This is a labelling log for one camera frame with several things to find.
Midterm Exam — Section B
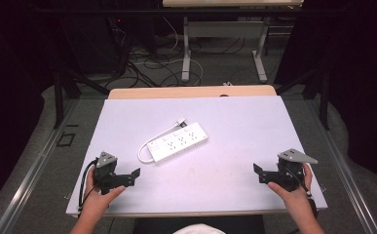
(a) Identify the bundle of black floor cables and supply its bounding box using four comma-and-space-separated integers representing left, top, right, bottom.
104, 19, 246, 89

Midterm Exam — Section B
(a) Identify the white table board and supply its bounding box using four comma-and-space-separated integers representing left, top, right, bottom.
65, 95, 328, 217

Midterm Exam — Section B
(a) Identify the person's right hand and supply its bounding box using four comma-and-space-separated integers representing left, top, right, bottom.
267, 162, 314, 214

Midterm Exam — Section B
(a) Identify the aluminium floor rail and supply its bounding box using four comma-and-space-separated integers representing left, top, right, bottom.
305, 97, 377, 234
0, 98, 81, 234

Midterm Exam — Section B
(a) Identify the white power strip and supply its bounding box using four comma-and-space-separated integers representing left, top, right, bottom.
146, 122, 209, 164

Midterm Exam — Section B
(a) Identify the white metal desk frame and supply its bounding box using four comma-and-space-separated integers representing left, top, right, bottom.
180, 16, 271, 84

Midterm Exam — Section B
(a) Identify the black metal stand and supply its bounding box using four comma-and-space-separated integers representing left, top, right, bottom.
53, 68, 111, 130
274, 67, 330, 132

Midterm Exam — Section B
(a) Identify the person's left hand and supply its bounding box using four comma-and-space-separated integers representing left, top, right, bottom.
84, 165, 127, 216

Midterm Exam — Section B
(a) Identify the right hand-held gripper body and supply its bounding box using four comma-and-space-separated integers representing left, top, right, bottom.
276, 148, 319, 193

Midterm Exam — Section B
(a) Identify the white floor cable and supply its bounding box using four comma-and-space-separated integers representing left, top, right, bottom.
132, 16, 205, 88

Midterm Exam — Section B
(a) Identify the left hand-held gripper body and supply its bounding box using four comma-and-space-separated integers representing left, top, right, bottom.
93, 150, 123, 196

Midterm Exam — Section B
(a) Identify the white power strip cable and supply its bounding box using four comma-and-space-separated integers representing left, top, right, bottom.
137, 124, 181, 165

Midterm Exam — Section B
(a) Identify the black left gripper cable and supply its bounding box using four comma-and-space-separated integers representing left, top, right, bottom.
77, 159, 100, 210

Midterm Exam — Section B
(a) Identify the black floor hatch frame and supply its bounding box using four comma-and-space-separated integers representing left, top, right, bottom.
56, 132, 77, 148

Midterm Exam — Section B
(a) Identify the person's white clothing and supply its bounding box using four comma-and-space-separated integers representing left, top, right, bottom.
171, 223, 227, 234

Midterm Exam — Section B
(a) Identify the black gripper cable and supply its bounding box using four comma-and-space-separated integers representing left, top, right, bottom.
285, 168, 319, 219
77, 159, 100, 210

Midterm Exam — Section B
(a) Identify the light desk top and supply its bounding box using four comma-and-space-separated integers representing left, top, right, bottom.
162, 0, 305, 9

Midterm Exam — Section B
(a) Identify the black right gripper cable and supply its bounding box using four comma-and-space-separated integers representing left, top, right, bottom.
285, 168, 319, 219

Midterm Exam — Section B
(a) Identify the wooden table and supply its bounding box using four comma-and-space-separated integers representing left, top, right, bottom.
107, 84, 278, 100

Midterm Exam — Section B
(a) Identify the black computer tower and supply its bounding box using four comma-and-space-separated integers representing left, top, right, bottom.
60, 14, 131, 76

